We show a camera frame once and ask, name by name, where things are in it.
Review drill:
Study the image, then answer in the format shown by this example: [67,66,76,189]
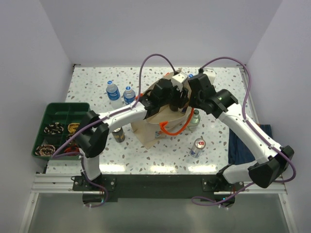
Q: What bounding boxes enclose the clear green-cap glass bottle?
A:
[186,109,201,132]

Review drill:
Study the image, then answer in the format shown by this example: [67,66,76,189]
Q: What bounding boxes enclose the beige canvas bag orange handles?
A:
[131,69,191,149]

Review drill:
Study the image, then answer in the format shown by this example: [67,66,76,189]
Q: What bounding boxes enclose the dark cola glass bottle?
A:
[170,103,178,112]

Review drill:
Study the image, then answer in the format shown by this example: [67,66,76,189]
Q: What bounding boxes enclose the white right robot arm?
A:
[188,73,294,191]

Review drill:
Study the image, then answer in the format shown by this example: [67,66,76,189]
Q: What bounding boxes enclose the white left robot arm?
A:
[74,78,190,190]

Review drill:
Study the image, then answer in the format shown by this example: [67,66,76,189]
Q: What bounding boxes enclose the blue label water bottle middle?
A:
[123,86,136,105]

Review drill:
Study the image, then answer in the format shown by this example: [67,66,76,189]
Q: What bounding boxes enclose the blue label water bottle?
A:
[123,86,136,105]
[106,81,122,109]

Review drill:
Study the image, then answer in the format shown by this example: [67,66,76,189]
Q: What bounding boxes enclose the blue label water bottle left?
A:
[106,81,122,109]

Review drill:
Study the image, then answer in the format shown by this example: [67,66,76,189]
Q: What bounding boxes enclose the black gold drink can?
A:
[112,127,125,143]

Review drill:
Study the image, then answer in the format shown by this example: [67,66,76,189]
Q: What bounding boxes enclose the dark blue denim cloth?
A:
[227,124,273,166]

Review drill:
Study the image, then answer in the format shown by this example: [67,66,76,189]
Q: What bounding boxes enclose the green compartment tray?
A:
[32,102,90,160]

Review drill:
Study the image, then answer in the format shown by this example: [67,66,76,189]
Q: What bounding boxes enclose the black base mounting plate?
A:
[71,174,244,204]

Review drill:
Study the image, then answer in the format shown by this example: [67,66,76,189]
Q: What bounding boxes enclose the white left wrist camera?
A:
[171,72,188,91]

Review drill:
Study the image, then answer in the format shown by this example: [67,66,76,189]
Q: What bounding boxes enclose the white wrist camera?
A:
[171,72,188,91]
[202,68,217,84]

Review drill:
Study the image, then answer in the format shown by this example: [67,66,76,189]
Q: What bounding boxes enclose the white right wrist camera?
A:
[202,68,217,84]

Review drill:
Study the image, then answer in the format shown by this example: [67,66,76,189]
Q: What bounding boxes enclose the yellow coiled cord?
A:
[67,122,81,133]

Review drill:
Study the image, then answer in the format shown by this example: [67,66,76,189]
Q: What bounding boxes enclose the orange black coiled cord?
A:
[64,144,81,154]

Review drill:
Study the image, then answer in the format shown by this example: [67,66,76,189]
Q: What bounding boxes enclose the black white coiled cord upper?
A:
[43,122,64,135]

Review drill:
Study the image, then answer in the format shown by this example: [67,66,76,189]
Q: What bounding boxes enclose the black pink coiled cord lower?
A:
[35,144,59,157]

